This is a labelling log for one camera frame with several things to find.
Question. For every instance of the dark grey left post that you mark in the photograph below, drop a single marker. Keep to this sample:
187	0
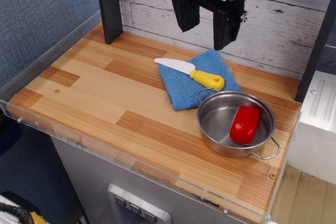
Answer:
111	19

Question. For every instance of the toy knife yellow handle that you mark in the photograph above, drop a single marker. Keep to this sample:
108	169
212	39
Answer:
206	79

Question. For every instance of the red toy sushi piece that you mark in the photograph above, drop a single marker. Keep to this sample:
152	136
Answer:
244	124

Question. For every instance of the black and yellow bag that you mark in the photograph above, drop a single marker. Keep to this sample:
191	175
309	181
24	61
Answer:
15	209

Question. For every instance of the small stainless steel pot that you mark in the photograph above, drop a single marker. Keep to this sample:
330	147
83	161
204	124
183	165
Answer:
215	115

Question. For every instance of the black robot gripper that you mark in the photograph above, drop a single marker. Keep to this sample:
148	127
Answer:
227	15

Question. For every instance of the dark grey right post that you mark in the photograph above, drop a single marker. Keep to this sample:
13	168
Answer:
322	57

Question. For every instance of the blue folded cloth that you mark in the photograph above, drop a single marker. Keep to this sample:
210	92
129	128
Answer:
185	93

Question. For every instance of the grey toy fridge cabinet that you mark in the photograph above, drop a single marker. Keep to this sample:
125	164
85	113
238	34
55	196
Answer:
192	189

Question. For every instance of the silver dispenser button panel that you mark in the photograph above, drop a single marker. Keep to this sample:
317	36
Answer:
130	208

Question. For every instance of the clear acrylic table guard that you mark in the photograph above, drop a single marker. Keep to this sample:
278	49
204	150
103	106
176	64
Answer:
113	94

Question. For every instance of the white ribbed appliance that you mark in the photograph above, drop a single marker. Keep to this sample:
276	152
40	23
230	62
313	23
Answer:
312	149

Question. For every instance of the dark grey post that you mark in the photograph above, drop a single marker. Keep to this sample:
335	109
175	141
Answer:
111	19
322	57

